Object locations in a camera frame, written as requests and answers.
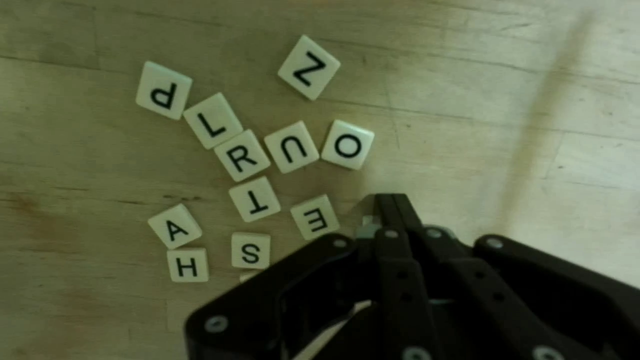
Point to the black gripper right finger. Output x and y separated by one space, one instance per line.
546 287

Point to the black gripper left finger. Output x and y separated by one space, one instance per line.
253 306

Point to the white letter tile T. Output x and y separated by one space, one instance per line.
254 199

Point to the white letter tile E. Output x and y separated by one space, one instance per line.
315 217

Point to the white letter tile S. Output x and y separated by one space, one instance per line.
251 250

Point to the white letter tile H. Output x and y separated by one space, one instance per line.
187 265

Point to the white letter tile A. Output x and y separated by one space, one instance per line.
175 226

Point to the white letter tile R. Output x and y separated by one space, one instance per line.
242 155

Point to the white letter tile U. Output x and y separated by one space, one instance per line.
291 146

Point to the white letter tile O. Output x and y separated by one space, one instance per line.
347 145

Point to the white letter tile L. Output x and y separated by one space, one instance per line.
213 120

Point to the white letter tile P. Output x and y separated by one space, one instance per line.
163 91

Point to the white letter tile Z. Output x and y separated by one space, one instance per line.
308 67

